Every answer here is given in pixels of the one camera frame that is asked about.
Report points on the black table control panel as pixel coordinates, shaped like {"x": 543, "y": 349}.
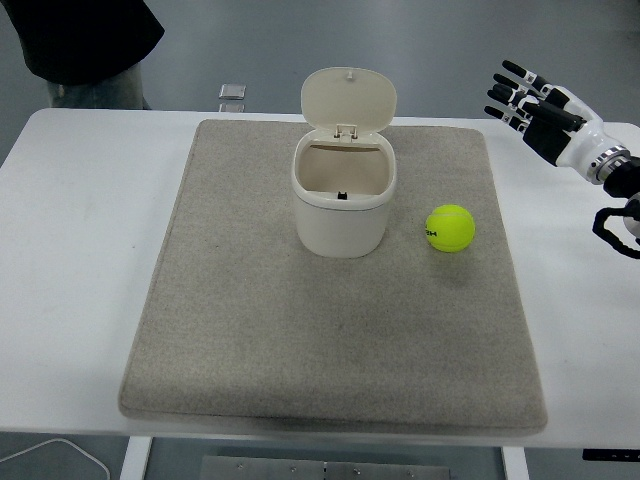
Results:
{"x": 610, "y": 454}

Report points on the cream bin with hinged lid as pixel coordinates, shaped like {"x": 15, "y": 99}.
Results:
{"x": 342, "y": 225}

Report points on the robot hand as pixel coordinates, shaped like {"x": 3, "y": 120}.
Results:
{"x": 585, "y": 137}

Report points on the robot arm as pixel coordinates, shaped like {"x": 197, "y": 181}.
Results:
{"x": 624, "y": 182}

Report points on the beige fabric mat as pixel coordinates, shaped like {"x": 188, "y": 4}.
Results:
{"x": 320, "y": 330}

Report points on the large metal floor plate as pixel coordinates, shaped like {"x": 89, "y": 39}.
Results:
{"x": 232, "y": 91}

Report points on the small metal floor plate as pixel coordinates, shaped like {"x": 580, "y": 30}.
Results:
{"x": 231, "y": 107}

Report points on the person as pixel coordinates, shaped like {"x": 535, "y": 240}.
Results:
{"x": 65, "y": 35}

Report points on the white table leg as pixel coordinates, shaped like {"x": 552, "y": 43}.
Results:
{"x": 135, "y": 457}
{"x": 515, "y": 465}

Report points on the yellow tennis ball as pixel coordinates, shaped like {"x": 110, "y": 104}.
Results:
{"x": 450, "y": 229}

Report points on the grey metal plate with screws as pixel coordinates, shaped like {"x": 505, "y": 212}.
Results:
{"x": 325, "y": 470}

